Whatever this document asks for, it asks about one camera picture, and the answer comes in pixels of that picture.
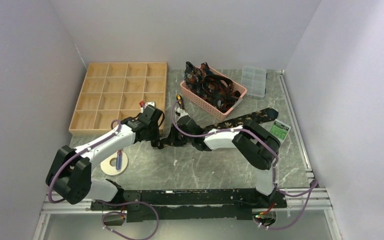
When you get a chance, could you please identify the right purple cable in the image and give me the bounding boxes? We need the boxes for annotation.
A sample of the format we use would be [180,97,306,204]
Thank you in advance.
[170,99,320,231]

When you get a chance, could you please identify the white tape roll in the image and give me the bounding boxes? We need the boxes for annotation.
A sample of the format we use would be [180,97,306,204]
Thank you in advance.
[100,152,129,176]

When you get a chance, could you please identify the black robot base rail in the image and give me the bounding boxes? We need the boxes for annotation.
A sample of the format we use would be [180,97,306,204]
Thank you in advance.
[90,188,287,223]

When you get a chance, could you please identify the wooden compartment tray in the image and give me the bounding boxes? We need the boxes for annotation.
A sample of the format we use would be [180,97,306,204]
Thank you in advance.
[68,62,168,136]

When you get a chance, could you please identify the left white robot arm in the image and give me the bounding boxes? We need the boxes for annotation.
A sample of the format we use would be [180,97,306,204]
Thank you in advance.
[45,105,163,210]

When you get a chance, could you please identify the blue red small screwdriver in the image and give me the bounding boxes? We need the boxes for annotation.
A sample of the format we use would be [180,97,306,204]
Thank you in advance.
[115,149,123,171]

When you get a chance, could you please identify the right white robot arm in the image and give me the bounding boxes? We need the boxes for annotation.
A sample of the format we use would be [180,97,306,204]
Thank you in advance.
[154,116,281,208]

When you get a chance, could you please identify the clear plastic organizer box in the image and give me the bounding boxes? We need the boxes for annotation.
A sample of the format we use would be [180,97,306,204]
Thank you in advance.
[241,66,267,98]

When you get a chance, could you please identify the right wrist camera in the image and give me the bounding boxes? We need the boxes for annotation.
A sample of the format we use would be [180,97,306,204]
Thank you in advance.
[174,107,189,122]

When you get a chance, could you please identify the pile of patterned ties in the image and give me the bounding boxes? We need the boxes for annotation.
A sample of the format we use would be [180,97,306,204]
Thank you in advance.
[184,61,241,113]

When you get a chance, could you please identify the black gold patterned tie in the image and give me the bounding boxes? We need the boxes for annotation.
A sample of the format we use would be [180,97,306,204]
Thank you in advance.
[150,107,279,149]

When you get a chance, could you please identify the upper black yellow screwdriver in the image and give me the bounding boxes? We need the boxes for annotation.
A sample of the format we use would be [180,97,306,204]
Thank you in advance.
[176,94,185,110]

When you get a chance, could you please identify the green screw bit box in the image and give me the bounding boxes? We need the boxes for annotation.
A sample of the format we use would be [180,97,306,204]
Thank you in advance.
[269,119,292,142]

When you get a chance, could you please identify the purple cable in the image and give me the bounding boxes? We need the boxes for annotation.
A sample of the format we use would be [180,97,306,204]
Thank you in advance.
[47,119,160,240]
[170,99,320,231]

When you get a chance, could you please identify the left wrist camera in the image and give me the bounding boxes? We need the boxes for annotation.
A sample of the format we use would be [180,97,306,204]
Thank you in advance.
[139,100,157,113]

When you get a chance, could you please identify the pink plastic basket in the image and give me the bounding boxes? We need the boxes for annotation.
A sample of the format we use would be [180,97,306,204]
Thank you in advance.
[180,62,247,121]

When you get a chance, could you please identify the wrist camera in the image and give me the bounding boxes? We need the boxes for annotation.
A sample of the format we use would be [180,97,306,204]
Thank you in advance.
[139,100,157,113]
[174,107,189,122]

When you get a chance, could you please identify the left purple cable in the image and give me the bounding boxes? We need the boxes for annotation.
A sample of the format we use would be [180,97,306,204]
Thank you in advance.
[47,119,160,240]

